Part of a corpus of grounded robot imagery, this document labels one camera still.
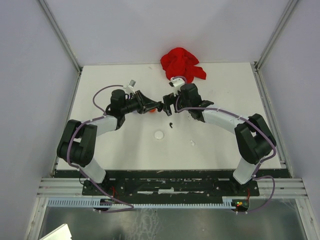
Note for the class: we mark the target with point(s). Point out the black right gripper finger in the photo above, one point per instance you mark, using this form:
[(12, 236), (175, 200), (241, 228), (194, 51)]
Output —
[(169, 99), (168, 109)]

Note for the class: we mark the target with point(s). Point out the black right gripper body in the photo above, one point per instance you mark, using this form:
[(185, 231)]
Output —
[(182, 104)]

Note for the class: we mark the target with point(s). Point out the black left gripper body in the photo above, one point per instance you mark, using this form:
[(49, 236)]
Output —
[(135, 104)]

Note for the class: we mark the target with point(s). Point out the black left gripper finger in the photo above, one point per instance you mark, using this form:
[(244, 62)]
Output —
[(150, 106), (144, 100)]

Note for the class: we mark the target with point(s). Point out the black earbud charging case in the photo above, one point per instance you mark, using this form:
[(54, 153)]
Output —
[(160, 106)]

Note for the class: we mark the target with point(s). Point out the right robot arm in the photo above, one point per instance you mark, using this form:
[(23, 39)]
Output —
[(255, 140)]

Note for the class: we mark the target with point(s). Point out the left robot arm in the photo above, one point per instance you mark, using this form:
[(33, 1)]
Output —
[(78, 141)]

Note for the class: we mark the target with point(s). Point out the white earbud charging case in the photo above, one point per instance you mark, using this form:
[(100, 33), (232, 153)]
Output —
[(159, 135)]

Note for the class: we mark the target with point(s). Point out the red crumpled cloth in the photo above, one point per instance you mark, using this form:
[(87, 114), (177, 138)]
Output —
[(180, 62)]

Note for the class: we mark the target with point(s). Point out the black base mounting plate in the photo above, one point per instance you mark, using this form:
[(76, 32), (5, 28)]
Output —
[(175, 190)]

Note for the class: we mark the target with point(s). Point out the grey metal plate corner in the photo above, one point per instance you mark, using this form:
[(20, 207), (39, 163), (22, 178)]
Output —
[(60, 233)]

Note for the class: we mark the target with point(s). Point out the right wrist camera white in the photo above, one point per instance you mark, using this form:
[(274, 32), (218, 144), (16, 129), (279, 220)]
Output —
[(176, 83)]

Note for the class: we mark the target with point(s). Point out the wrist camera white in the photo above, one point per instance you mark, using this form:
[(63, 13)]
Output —
[(130, 86), (176, 83)]

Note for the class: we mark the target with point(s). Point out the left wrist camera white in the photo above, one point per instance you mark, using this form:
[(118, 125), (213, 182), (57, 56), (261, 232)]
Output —
[(130, 86)]

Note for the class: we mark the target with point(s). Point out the right aluminium frame post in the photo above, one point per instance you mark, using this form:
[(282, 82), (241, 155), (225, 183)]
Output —
[(284, 19)]

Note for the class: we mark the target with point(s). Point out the aluminium frame post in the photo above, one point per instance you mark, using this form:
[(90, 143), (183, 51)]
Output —
[(59, 33), (284, 19)]

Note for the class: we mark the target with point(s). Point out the aluminium front rail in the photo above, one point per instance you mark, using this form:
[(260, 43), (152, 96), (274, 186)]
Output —
[(285, 188)]

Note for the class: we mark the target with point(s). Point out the white slotted cable duct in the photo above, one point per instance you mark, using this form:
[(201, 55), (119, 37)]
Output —
[(68, 202)]

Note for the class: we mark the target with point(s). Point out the left aluminium frame post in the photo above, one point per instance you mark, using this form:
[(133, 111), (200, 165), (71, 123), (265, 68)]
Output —
[(59, 33)]

